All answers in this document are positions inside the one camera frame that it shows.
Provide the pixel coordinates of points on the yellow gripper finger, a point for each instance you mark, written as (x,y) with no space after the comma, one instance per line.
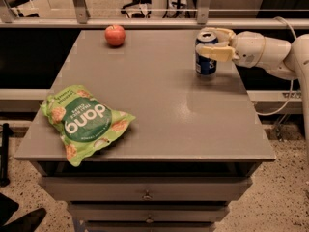
(223,35)
(221,54)

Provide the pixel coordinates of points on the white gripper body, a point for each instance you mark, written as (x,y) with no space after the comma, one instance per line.
(249,48)

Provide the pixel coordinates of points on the blue pepsi can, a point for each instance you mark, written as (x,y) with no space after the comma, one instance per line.
(203,65)

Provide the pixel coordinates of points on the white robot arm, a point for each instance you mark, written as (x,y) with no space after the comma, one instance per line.
(279,58)

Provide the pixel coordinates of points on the grey drawer cabinet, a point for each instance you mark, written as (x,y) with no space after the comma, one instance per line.
(184,126)

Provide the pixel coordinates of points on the black office chair base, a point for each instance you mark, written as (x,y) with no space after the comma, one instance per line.
(137,9)

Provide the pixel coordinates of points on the red apple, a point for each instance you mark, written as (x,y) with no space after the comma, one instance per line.
(115,35)

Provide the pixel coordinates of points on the grey metal railing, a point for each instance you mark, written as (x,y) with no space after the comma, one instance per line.
(92,14)

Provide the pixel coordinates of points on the green dang chips bag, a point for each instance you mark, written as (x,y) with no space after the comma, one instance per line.
(85,125)

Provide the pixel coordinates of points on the top grey drawer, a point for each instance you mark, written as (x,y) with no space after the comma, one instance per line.
(145,188)

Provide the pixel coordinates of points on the grey drawer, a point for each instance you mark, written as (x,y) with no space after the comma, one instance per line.
(145,188)
(142,213)

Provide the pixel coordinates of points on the middle grey drawer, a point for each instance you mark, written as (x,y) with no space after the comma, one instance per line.
(142,213)

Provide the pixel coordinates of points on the black stand at left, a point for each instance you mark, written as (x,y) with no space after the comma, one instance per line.
(6,132)

